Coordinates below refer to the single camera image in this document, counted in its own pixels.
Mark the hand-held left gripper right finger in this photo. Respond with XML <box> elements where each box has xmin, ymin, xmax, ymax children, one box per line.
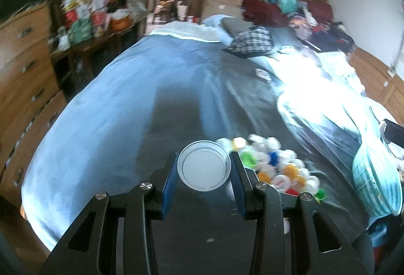
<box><xmin>230</xmin><ymin>151</ymin><xmax>368</xmax><ymax>275</ymax></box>

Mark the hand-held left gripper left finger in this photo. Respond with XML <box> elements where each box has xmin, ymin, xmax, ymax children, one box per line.
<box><xmin>38</xmin><ymin>152</ymin><xmax>180</xmax><ymax>275</ymax></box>

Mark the wide white plastic jar lid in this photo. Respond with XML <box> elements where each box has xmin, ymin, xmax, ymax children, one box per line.
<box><xmin>177</xmin><ymin>140</ymin><xmax>232</xmax><ymax>192</ymax></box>

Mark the pile of plastic bottle caps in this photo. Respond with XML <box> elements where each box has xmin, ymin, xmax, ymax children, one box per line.
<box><xmin>216</xmin><ymin>133</ymin><xmax>327</xmax><ymax>236</ymax></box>

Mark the teal striped basket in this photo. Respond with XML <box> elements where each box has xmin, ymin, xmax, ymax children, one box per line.
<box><xmin>352</xmin><ymin>133</ymin><xmax>404</xmax><ymax>218</ymax></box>

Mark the grey bed sheet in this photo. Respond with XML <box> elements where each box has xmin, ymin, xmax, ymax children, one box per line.
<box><xmin>20</xmin><ymin>22</ymin><xmax>404</xmax><ymax>250</ymax></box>

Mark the small white square box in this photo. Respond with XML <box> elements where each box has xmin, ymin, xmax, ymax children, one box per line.
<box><xmin>255</xmin><ymin>69</ymin><xmax>272</xmax><ymax>83</ymax></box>

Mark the heap of mixed clothes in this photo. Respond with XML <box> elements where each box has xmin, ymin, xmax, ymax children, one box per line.
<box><xmin>284</xmin><ymin>0</ymin><xmax>359</xmax><ymax>55</ymax></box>

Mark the plaid cloth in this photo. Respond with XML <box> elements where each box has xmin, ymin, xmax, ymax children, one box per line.
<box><xmin>222</xmin><ymin>26</ymin><xmax>274</xmax><ymax>59</ymax></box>

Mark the white fluffy towel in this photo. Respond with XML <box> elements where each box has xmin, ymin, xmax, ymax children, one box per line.
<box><xmin>148</xmin><ymin>22</ymin><xmax>222</xmax><ymax>43</ymax></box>

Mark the dark wooden table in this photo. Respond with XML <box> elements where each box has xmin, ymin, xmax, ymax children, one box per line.
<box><xmin>49</xmin><ymin>19</ymin><xmax>146</xmax><ymax>95</ymax></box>

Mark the grey folded pillow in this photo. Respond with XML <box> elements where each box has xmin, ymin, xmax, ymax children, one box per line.
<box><xmin>221</xmin><ymin>16</ymin><xmax>255</xmax><ymax>39</ymax></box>

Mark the light blue pillow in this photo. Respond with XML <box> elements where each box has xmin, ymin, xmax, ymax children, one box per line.
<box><xmin>202</xmin><ymin>14</ymin><xmax>236</xmax><ymax>45</ymax></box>

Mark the teal plastic bag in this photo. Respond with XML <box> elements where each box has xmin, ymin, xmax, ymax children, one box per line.
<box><xmin>271</xmin><ymin>0</ymin><xmax>299</xmax><ymax>14</ymax></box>

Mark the dark red cloth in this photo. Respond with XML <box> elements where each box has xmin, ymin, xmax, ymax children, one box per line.
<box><xmin>241</xmin><ymin>0</ymin><xmax>285</xmax><ymax>25</ymax></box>

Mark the wooden dresser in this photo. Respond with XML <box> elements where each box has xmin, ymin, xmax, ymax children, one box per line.
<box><xmin>0</xmin><ymin>0</ymin><xmax>68</xmax><ymax>209</ymax></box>

